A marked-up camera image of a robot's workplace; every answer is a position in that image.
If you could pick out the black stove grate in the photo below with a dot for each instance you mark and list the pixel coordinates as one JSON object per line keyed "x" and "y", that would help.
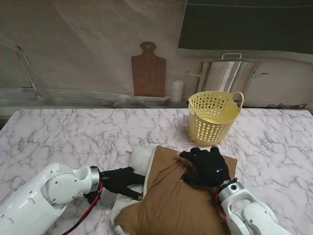
{"x": 287, "y": 105}

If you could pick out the brown pillowcase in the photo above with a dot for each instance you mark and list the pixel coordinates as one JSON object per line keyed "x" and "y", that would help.
{"x": 171, "y": 208}

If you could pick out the white pillow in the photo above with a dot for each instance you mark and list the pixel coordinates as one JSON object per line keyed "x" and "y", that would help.
{"x": 141, "y": 157}

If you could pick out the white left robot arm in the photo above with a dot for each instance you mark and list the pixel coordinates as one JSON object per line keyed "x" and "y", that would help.
{"x": 36, "y": 195}

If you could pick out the steel stock pot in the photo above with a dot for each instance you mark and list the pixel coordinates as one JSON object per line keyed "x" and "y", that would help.
{"x": 227, "y": 76}

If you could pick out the brown wooden cutting board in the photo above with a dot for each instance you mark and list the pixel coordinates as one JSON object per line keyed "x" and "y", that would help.
{"x": 148, "y": 73}

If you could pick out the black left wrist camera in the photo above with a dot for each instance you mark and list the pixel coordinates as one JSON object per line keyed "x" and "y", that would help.
{"x": 91, "y": 197}

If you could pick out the dark wall panel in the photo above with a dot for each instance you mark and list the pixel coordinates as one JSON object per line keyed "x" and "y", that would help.
{"x": 244, "y": 24}

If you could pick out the stack of white plates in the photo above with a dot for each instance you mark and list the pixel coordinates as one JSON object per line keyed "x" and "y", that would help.
{"x": 149, "y": 101}

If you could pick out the yellow perforated laundry basket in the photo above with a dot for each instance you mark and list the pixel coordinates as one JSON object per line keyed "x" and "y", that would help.
{"x": 215, "y": 122}

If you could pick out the steel sink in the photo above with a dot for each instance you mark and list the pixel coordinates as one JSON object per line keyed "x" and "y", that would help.
{"x": 61, "y": 100}

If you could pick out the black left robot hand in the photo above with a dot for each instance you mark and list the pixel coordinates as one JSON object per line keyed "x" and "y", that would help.
{"x": 119, "y": 180}

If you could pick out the white candle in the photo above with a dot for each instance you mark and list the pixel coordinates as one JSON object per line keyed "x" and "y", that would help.
{"x": 178, "y": 91}

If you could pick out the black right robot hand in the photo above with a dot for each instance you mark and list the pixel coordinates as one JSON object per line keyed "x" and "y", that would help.
{"x": 207, "y": 169}

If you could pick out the chrome faucet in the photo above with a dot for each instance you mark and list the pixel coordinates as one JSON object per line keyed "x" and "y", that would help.
{"x": 27, "y": 68}

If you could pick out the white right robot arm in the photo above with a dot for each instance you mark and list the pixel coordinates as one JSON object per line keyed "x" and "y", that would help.
{"x": 249, "y": 213}

